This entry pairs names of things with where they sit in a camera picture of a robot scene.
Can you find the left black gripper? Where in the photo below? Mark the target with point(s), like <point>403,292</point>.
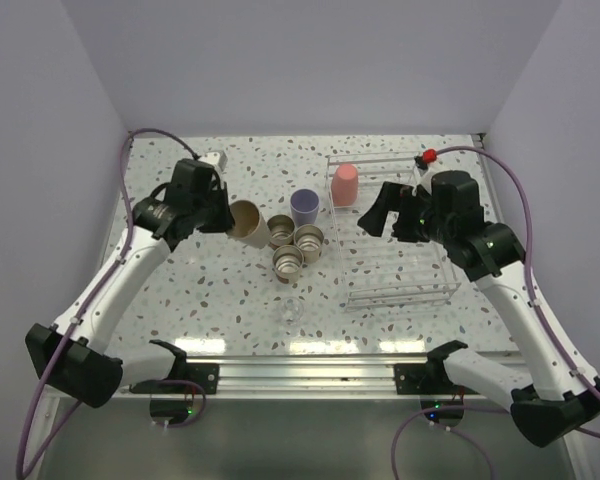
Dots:
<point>225,221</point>

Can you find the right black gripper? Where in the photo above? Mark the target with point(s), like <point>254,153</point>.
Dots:
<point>392,198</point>

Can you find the red plastic cup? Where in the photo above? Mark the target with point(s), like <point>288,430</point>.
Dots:
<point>344,185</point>

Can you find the white wire dish rack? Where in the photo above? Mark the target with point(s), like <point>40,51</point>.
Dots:
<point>381,271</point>

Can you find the beige plastic cup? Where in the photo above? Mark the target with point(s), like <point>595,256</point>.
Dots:
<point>249,227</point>

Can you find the metal cup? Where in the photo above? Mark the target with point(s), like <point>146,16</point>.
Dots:
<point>309,239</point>
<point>288,262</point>
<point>281,228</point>

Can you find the metal cup front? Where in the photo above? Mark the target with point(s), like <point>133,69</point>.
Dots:
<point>288,262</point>

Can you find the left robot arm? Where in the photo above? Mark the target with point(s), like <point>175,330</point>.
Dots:
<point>153,232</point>

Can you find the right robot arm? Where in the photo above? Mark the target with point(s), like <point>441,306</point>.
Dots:
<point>560,391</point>

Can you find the purple plastic cup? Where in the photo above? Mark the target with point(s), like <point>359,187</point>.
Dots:
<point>304,204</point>

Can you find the clear glass cup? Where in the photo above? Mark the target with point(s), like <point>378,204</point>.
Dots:
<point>290,311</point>

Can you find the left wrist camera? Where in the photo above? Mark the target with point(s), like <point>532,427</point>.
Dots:
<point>217,159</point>

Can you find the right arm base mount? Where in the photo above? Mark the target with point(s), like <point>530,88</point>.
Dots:
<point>413,379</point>

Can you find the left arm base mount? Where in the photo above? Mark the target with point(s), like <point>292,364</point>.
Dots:
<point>180,400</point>

